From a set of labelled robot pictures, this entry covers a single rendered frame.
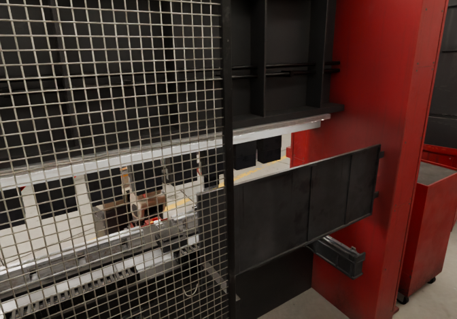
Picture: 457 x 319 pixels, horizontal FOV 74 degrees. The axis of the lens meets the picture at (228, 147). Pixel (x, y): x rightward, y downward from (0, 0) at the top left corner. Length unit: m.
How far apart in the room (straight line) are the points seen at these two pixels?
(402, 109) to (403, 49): 0.30
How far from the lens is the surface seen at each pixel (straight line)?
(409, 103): 1.86
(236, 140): 1.74
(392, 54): 1.88
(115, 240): 1.68
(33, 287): 1.70
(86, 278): 1.45
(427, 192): 2.36
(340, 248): 1.75
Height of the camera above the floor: 1.84
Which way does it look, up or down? 17 degrees down
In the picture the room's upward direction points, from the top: 1 degrees counter-clockwise
